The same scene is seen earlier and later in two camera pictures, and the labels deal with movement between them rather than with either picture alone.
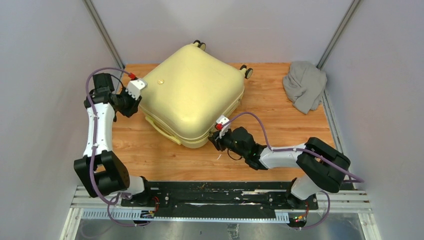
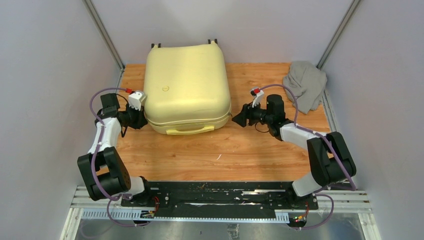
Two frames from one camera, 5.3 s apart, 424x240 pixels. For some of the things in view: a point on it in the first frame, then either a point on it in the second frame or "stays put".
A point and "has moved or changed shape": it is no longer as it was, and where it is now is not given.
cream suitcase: (189, 90) has moved or changed shape
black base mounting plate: (220, 200) stays put
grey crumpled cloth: (304, 84) stays put
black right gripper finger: (215, 138) → (241, 119)
